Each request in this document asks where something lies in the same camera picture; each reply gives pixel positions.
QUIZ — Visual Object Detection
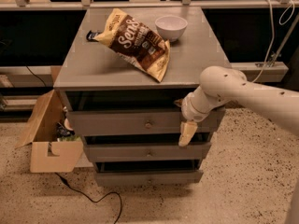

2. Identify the black wall cable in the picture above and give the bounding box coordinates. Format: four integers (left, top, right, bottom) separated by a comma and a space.
25, 66, 48, 88

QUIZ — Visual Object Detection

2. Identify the brown yellow chip bag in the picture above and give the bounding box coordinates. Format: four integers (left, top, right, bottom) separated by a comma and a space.
93, 8, 170, 82

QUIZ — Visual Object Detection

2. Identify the grey middle drawer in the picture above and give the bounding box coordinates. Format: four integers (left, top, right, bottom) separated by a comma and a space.
84, 142, 211, 162

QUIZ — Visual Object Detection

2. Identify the grey metal railing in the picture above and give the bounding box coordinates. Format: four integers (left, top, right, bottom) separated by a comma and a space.
0, 0, 299, 10

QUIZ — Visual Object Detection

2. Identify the grey top drawer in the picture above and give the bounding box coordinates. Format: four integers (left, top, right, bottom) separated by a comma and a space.
66, 106, 226, 137

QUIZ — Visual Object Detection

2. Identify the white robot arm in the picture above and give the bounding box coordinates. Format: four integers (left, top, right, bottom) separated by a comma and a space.
177, 66, 299, 224

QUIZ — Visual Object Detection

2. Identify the white bowl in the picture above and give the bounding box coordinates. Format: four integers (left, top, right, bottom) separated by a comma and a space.
155, 15, 188, 42

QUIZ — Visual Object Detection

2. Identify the cardboard box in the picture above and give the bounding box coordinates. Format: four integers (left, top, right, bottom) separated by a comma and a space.
15, 90, 83, 173

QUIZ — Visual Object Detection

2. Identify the grey drawer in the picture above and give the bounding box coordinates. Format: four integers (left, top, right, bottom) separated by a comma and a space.
84, 142, 211, 162
66, 106, 226, 137
94, 170, 203, 187

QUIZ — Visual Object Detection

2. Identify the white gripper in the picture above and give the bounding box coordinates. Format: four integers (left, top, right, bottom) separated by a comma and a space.
174, 93, 207, 147

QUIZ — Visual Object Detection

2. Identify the small dark blue packet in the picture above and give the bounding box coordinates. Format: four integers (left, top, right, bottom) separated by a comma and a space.
86, 31, 100, 42

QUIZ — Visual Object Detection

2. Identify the black floor cable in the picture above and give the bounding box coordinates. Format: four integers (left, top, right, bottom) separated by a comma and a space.
54, 172, 123, 224

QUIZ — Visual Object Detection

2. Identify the white hanging cable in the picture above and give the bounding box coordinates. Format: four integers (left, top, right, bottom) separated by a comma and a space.
250, 0, 295, 84

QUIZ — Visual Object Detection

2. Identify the grey bottom drawer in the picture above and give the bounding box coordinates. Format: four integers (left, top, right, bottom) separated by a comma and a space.
94, 170, 203, 187

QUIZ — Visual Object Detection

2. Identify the grey drawer cabinet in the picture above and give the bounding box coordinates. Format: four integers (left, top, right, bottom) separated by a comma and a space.
54, 7, 228, 173

